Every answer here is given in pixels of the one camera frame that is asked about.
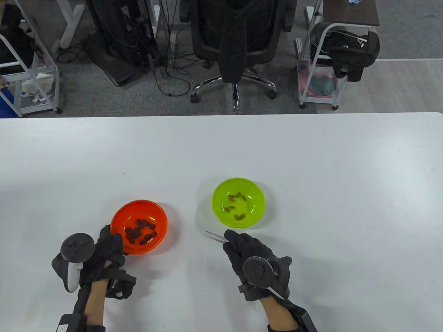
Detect black white handheld controller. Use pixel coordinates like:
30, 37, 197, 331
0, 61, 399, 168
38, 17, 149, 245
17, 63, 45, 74
52, 234, 96, 293
243, 256, 293, 299

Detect black office chair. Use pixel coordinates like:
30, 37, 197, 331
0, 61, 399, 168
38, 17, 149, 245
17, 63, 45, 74
189, 0, 298, 115

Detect person's left forearm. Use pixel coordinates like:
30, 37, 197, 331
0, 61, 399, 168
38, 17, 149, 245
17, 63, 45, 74
83, 280, 110, 327

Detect black bag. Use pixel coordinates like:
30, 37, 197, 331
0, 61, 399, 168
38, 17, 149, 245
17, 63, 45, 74
0, 4, 38, 75

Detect black wrist camera unit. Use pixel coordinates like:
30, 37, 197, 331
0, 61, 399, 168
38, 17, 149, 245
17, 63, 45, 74
266, 299, 319, 332
57, 287, 106, 332

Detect white plastic bag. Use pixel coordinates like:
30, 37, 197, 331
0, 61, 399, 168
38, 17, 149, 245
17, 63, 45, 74
20, 73, 56, 103

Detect person's left hand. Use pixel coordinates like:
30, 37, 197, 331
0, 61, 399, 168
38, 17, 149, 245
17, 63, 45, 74
78, 225, 137, 299

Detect green plastic bowl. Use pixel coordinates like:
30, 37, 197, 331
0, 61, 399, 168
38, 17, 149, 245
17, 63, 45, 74
211, 177, 266, 228

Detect white metal cart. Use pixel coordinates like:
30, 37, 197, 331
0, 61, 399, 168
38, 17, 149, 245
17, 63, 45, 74
0, 0, 63, 117
296, 21, 379, 110

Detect person's right hand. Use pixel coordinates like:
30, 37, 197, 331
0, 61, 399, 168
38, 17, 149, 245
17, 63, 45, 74
223, 229, 293, 302

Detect pink teal plastic basin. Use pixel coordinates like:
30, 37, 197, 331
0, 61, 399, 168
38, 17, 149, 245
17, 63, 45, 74
298, 62, 339, 99

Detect black backpack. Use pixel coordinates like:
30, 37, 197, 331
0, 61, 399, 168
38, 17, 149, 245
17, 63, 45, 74
310, 21, 381, 82

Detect brown wooden side table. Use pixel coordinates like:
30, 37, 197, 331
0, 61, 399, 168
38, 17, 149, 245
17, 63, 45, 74
322, 0, 380, 26

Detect metal tweezers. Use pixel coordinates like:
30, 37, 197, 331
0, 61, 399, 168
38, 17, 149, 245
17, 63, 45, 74
204, 231, 229, 244

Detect pile of dark raisins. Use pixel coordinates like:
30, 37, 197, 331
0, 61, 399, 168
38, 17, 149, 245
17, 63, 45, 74
125, 218, 157, 245

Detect white desk leg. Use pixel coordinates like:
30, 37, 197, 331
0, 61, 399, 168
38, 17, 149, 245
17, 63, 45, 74
55, 0, 85, 52
304, 0, 324, 26

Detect tangle of black cables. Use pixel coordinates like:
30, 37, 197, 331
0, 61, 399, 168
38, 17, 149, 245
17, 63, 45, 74
138, 14, 211, 97

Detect person's right forearm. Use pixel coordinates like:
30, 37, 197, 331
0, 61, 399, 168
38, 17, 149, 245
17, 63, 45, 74
259, 296, 300, 329

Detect black computer tower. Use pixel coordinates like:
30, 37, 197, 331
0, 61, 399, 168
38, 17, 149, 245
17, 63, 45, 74
85, 0, 160, 87

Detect orange plastic bowl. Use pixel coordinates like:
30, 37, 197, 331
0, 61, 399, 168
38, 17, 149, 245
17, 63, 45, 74
110, 200, 168, 256

